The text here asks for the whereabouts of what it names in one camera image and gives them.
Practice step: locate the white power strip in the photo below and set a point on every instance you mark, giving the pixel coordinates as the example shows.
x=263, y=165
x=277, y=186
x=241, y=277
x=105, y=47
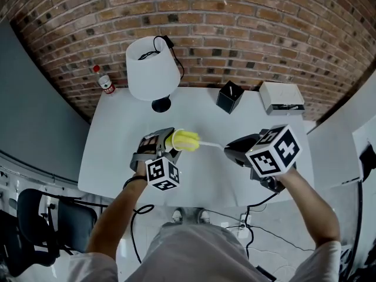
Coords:
x=245, y=232

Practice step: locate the yellow paper cup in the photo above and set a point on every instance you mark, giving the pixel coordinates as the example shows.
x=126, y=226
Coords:
x=170, y=141

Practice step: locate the person's right shoe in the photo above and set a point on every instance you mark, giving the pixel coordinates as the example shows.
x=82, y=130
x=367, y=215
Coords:
x=204, y=216

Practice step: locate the black office chair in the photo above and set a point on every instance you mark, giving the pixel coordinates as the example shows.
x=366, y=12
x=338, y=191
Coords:
x=29, y=225

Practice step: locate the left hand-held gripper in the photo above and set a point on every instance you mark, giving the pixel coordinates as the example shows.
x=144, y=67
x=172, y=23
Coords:
x=161, y=173

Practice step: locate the clear bottle with red label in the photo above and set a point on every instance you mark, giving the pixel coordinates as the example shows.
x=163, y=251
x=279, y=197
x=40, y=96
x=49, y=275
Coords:
x=106, y=86

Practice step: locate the person's white shirt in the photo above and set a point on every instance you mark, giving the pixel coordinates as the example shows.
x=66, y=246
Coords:
x=199, y=254

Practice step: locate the person's shoe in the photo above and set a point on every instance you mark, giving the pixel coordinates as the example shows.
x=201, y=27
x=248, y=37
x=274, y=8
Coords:
x=204, y=216
x=177, y=215

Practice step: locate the person's left forearm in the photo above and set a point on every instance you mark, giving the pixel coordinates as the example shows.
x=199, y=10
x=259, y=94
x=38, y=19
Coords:
x=117, y=213

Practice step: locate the grey cabinet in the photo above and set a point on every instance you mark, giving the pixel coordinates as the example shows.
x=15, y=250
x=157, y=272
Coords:
x=35, y=113

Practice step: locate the person's left shoe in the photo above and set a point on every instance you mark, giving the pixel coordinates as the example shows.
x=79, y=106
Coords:
x=177, y=215

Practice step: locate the black wristband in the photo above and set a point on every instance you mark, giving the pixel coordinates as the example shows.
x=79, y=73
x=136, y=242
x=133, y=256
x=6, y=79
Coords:
x=135, y=181

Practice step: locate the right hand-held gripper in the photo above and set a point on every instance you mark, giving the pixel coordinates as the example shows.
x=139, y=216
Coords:
x=276, y=154

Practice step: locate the black cap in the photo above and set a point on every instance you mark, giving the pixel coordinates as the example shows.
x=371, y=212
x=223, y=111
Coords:
x=370, y=160

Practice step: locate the black folding chair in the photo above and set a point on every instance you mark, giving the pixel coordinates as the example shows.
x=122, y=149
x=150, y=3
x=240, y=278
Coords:
x=76, y=225

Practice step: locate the black waist device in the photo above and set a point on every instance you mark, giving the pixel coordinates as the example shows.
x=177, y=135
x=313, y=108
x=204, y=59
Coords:
x=265, y=272

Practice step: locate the white shelf unit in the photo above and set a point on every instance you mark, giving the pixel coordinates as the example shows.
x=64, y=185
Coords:
x=361, y=134

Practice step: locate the white shade table lamp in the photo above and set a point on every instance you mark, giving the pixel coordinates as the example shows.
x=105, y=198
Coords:
x=149, y=75

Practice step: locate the person's right forearm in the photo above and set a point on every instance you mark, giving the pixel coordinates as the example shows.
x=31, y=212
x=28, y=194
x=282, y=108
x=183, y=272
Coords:
x=311, y=204

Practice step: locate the white flat box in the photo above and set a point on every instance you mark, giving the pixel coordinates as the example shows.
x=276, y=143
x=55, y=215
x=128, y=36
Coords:
x=279, y=94

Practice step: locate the yellow sponge brush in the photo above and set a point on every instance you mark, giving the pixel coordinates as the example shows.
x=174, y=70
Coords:
x=189, y=141

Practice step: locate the black square pen holder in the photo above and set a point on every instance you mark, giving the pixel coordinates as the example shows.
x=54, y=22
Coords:
x=226, y=100

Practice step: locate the heap of black equipment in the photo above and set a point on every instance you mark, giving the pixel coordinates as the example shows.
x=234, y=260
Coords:
x=361, y=266

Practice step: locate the person's left hand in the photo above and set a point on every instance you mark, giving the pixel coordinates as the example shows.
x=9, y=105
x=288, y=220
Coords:
x=147, y=145

